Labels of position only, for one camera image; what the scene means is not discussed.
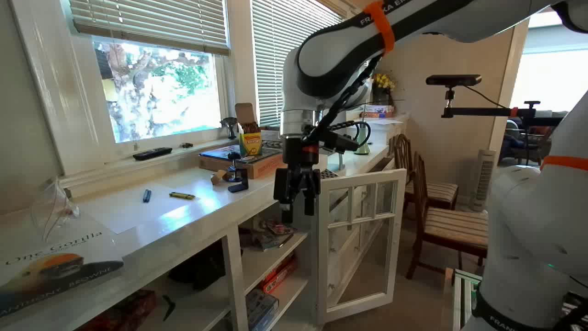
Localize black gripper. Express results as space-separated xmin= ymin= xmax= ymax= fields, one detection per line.
xmin=273 ymin=135 xmax=324 ymax=216

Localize black clamp mount with knob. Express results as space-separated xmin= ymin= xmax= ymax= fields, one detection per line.
xmin=227 ymin=163 xmax=251 ymax=194

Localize green bottle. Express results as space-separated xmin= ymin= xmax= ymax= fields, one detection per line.
xmin=353 ymin=119 xmax=374 ymax=155

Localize Thomas and Friends book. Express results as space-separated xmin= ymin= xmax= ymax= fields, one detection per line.
xmin=201 ymin=143 xmax=245 ymax=163

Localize red box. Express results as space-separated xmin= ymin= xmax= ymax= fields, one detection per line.
xmin=256 ymin=255 xmax=300 ymax=297

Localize white open shelf cabinet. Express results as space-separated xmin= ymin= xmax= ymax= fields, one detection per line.
xmin=0 ymin=154 xmax=333 ymax=331

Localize pink box stack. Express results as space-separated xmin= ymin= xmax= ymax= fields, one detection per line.
xmin=361 ymin=102 xmax=398 ymax=119

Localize blue books stack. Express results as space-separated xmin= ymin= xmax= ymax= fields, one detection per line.
xmin=245 ymin=286 xmax=282 ymax=331

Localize black bag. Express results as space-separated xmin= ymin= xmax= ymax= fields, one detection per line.
xmin=166 ymin=242 xmax=229 ymax=292

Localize yellow flowers in vase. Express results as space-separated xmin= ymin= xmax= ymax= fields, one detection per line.
xmin=370 ymin=69 xmax=398 ymax=106

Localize tall white window blind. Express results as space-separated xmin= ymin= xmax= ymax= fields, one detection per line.
xmin=249 ymin=0 xmax=344 ymax=128

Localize wooden slat chair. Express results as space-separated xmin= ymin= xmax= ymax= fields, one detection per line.
xmin=388 ymin=132 xmax=462 ymax=211
xmin=405 ymin=150 xmax=493 ymax=280

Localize black marker on sill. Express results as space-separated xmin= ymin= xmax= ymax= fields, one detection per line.
xmin=131 ymin=144 xmax=175 ymax=163

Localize window with garden view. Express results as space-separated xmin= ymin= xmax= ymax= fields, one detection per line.
xmin=91 ymin=34 xmax=227 ymax=146

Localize small black tool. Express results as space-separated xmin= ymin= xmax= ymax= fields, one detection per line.
xmin=159 ymin=292 xmax=181 ymax=323

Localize white tower fan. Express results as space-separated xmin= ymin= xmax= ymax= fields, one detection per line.
xmin=469 ymin=146 xmax=499 ymax=212

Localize wide white window blind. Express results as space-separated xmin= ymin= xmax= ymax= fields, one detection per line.
xmin=67 ymin=0 xmax=234 ymax=56

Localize clear plastic bag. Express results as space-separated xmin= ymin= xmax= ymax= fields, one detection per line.
xmin=26 ymin=176 xmax=83 ymax=240

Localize toucan picture book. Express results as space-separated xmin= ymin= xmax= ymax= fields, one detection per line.
xmin=0 ymin=209 xmax=127 ymax=319

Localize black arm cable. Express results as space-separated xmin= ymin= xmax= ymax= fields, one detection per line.
xmin=306 ymin=52 xmax=385 ymax=148

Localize black stereo camera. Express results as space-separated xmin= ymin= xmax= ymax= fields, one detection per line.
xmin=425 ymin=71 xmax=486 ymax=87

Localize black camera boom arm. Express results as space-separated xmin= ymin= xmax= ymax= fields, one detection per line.
xmin=440 ymin=84 xmax=563 ymax=124

